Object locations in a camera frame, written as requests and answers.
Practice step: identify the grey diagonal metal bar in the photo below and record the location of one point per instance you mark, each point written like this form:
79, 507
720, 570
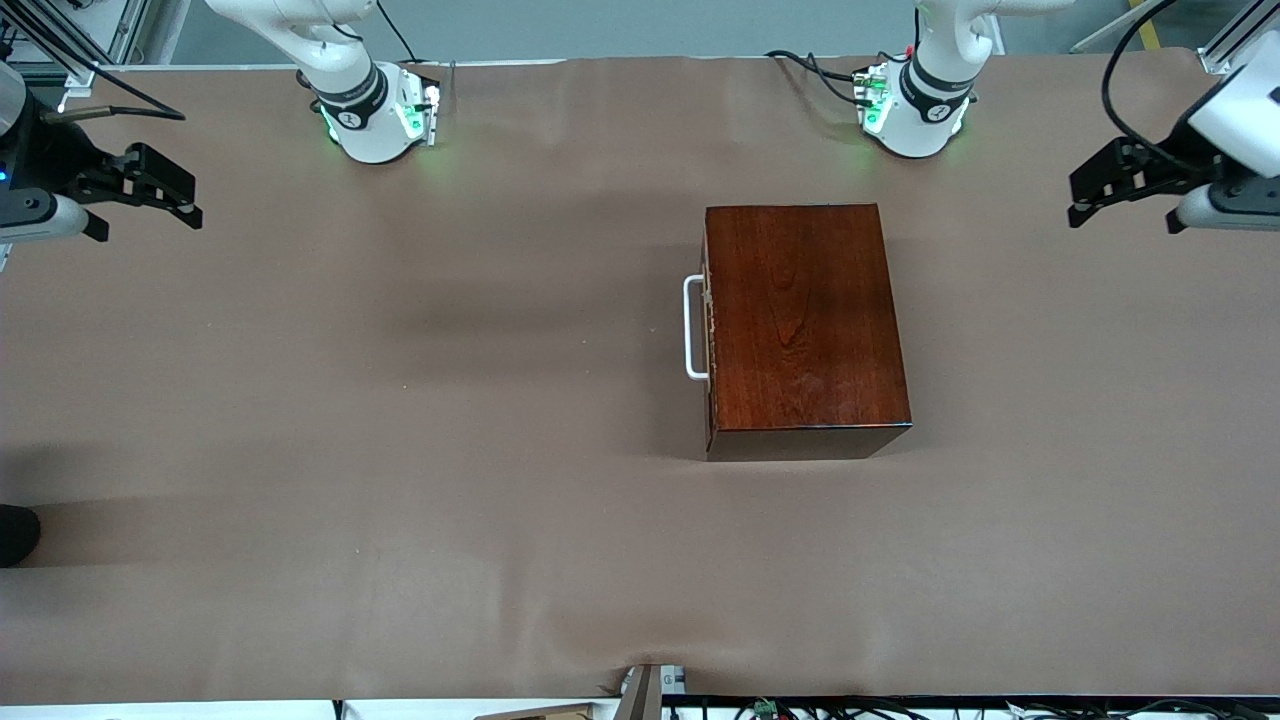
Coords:
1110, 30

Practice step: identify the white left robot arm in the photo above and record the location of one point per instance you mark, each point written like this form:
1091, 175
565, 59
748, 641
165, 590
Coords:
925, 100

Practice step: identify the black rounded object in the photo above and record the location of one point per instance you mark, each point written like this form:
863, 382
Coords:
15, 535

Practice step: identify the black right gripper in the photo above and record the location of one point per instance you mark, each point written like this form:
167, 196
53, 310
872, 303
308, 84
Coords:
52, 156

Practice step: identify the dark wooden drawer cabinet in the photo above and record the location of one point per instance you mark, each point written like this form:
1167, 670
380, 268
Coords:
800, 320

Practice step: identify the aluminium frame profile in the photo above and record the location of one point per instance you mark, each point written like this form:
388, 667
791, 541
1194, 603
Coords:
1225, 50
120, 25

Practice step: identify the brown table mat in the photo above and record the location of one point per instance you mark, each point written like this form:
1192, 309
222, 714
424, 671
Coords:
400, 450

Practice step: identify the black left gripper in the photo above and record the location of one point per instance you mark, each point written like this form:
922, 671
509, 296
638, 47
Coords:
1176, 164

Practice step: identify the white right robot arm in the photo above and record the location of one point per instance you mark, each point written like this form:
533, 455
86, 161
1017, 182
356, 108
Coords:
355, 120

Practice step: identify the flat brown wooden piece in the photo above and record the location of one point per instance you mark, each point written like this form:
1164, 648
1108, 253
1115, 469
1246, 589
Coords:
540, 713

